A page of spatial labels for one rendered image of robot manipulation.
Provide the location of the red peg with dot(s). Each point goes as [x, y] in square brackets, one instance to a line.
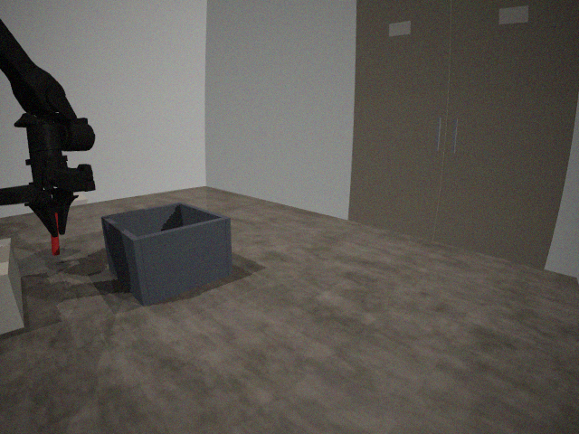
[55, 240]

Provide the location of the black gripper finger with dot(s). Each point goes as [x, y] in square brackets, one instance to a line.
[62, 208]
[46, 213]

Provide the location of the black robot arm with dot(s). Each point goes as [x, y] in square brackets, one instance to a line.
[41, 96]

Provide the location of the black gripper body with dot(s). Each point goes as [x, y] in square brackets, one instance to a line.
[33, 192]

